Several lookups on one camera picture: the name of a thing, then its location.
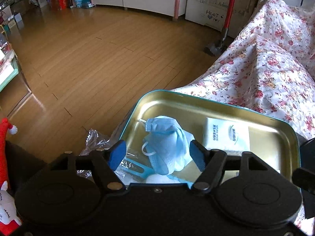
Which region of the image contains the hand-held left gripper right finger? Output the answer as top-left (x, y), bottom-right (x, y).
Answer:
top-left (189, 140), bottom-right (269, 193)

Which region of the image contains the silver tissue packet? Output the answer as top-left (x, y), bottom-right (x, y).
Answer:
top-left (202, 117), bottom-right (251, 156)

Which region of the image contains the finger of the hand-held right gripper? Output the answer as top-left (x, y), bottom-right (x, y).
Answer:
top-left (292, 167), bottom-right (315, 195)

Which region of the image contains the white drawn-on cardboard box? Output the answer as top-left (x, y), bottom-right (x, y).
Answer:
top-left (184, 0), bottom-right (262, 31)

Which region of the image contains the green-edged table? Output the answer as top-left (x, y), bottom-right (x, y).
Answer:
top-left (0, 49), bottom-right (20, 92)

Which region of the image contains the gold metal tin tray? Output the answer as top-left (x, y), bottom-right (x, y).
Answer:
top-left (119, 89), bottom-right (301, 193)

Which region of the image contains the clear plastic wrapper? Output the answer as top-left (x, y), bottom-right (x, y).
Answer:
top-left (79, 128), bottom-right (130, 176)

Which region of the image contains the red santa toy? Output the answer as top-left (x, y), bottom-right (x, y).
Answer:
top-left (0, 117), bottom-right (19, 185)

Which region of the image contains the white plush toy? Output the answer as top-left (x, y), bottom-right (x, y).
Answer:
top-left (0, 180), bottom-right (23, 234)

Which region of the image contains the blue patterned box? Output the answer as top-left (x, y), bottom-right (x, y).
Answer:
top-left (73, 0), bottom-right (93, 8)

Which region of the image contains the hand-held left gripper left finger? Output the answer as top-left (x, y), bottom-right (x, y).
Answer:
top-left (49, 140), bottom-right (127, 194)

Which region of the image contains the teal plastic tool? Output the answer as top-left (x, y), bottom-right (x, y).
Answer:
top-left (122, 160), bottom-right (155, 178)

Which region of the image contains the floral sofa cover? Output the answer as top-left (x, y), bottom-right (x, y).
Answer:
top-left (170, 0), bottom-right (315, 236)

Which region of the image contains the red gift bag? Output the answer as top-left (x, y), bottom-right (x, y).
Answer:
top-left (50, 0), bottom-right (70, 11)

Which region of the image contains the blue face mask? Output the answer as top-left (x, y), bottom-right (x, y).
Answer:
top-left (141, 115), bottom-right (188, 175)

